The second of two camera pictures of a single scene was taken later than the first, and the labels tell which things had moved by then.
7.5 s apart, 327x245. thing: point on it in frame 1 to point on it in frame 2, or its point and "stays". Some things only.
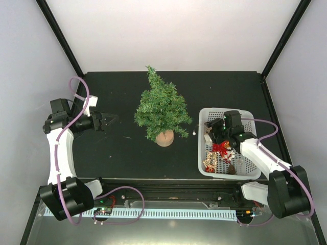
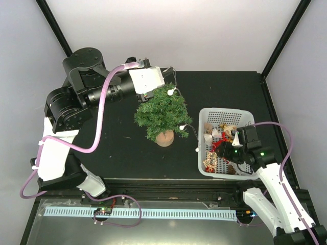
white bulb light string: [194, 132] to [171, 92]
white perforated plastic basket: [219, 160] stays
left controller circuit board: [103, 211] stays
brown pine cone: [231, 169] stays
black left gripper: [101, 126] to [143, 98]
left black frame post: [61, 37] stays
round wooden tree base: [165, 139] stays
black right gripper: [214, 124] to [223, 152]
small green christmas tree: [161, 108] stays
